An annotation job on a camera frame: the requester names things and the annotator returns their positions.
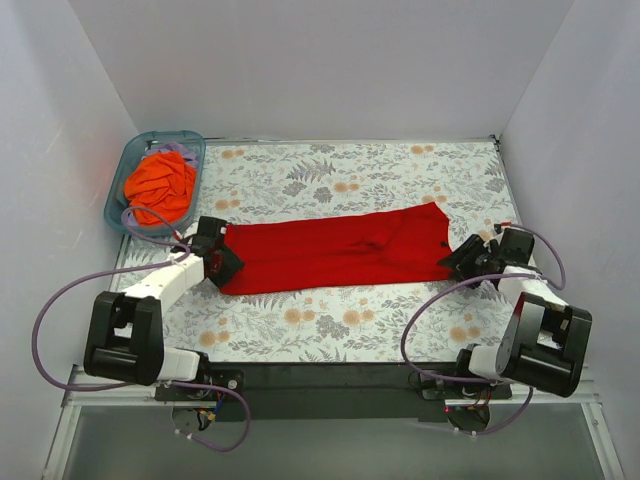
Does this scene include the red t shirt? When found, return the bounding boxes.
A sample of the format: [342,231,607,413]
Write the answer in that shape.
[220,202,452,295]

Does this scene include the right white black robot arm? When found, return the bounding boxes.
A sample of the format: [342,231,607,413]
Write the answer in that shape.
[438,223,592,398]

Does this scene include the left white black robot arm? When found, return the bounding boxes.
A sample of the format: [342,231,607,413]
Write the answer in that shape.
[83,216,244,386]

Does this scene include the orange t shirt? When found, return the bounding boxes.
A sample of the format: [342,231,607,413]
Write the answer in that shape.
[123,151,199,227]

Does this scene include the teal plastic bin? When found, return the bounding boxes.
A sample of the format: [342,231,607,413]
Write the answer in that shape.
[104,130,206,233]

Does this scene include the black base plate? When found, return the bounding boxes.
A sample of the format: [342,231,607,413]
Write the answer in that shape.
[155,362,511,428]

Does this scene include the aluminium frame rail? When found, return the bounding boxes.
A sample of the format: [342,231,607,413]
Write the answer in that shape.
[44,371,625,479]

